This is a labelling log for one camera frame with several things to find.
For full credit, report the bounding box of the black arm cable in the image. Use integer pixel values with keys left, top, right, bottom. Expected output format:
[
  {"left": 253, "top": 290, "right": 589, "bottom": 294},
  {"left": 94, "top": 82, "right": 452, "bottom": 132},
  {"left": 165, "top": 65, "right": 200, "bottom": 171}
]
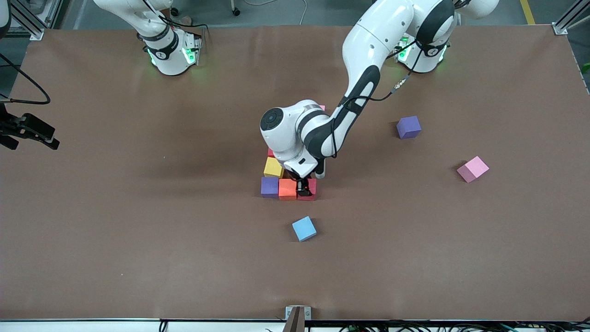
[
  {"left": 0, "top": 53, "right": 51, "bottom": 106},
  {"left": 343, "top": 0, "right": 471, "bottom": 103}
]

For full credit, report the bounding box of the orange foam cube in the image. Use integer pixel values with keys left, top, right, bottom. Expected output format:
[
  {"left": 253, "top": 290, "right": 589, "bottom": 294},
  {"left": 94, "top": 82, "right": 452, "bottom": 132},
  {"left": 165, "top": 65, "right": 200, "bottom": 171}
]
[{"left": 278, "top": 178, "right": 298, "bottom": 201}]

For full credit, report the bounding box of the light blue foam cube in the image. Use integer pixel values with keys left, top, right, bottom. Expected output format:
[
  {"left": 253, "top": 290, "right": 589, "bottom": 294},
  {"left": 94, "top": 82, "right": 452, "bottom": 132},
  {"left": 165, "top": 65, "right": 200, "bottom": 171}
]
[{"left": 292, "top": 216, "right": 318, "bottom": 243}]

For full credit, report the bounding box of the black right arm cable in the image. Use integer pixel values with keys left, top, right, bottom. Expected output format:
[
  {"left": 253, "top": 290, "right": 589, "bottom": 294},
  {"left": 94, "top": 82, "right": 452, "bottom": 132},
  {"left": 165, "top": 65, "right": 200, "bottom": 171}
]
[{"left": 0, "top": 53, "right": 51, "bottom": 106}]

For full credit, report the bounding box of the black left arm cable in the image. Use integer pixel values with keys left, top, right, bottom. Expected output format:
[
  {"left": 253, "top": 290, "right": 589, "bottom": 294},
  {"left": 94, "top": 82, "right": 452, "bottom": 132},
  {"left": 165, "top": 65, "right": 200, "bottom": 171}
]
[{"left": 343, "top": 0, "right": 471, "bottom": 103}]

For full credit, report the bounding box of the aluminium frame post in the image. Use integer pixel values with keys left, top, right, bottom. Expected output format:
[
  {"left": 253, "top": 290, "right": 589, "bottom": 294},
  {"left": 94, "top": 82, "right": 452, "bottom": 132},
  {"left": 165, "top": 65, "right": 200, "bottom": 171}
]
[
  {"left": 9, "top": 0, "right": 63, "bottom": 41},
  {"left": 552, "top": 0, "right": 590, "bottom": 36}
]

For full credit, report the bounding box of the purple foam cube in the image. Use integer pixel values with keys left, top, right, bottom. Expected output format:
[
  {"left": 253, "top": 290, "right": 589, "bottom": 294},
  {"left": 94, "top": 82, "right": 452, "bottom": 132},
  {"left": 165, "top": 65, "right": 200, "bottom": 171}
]
[
  {"left": 396, "top": 116, "right": 422, "bottom": 140},
  {"left": 260, "top": 177, "right": 280, "bottom": 199}
]

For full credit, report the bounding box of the white floor cable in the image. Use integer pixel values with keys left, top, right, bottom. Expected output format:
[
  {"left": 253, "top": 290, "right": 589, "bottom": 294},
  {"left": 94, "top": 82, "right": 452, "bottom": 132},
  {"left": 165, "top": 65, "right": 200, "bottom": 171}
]
[{"left": 244, "top": 0, "right": 308, "bottom": 26}]

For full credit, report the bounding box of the metal table edge bracket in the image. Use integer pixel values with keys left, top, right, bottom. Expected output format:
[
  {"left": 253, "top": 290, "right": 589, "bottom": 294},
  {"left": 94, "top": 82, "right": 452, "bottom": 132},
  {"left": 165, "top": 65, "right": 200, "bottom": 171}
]
[{"left": 285, "top": 306, "right": 312, "bottom": 332}]

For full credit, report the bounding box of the yellow foam cube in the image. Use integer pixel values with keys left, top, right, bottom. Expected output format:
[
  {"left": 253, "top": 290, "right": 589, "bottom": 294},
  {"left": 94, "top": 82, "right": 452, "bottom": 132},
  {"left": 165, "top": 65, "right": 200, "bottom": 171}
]
[{"left": 263, "top": 157, "right": 285, "bottom": 178}]

